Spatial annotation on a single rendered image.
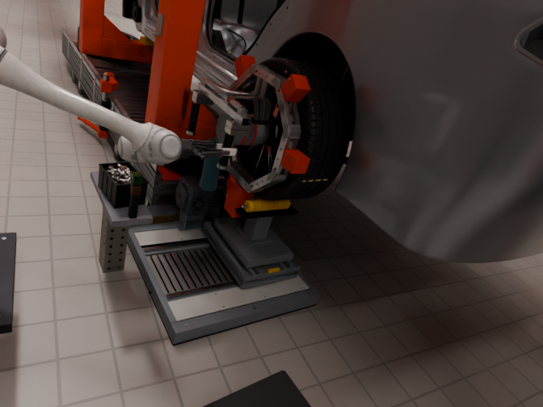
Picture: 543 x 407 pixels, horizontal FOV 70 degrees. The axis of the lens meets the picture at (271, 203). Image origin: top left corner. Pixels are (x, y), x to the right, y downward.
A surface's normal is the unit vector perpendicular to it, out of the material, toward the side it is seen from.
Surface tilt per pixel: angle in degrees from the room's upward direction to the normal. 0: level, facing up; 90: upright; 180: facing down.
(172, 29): 90
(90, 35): 90
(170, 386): 0
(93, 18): 90
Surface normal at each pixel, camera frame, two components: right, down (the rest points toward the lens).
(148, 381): 0.26, -0.84
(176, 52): 0.52, 0.53
